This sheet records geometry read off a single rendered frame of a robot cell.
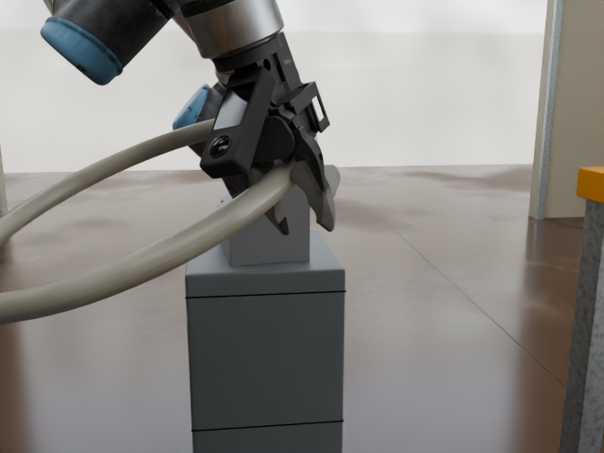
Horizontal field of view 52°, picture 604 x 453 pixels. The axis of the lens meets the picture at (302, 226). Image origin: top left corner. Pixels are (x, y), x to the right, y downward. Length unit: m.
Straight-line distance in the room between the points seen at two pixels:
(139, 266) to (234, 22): 0.24
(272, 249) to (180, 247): 1.01
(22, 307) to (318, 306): 1.04
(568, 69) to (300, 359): 5.01
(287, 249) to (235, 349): 0.28
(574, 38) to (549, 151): 1.02
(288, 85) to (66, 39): 0.24
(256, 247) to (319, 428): 0.52
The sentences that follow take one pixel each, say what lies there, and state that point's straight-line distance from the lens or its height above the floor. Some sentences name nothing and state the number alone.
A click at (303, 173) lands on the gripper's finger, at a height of 1.22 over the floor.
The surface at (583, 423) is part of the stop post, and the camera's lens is 2.01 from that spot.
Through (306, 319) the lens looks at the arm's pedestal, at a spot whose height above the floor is 0.72.
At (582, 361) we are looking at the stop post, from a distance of 1.94.
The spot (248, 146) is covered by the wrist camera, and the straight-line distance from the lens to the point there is 0.58.
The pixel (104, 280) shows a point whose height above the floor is 1.14.
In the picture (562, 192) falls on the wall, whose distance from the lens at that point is 6.40.
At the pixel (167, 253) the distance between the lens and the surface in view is 0.59.
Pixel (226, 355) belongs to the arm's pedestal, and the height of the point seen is 0.63.
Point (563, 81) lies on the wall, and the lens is 6.26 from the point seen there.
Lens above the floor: 1.32
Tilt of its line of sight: 14 degrees down
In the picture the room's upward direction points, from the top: straight up
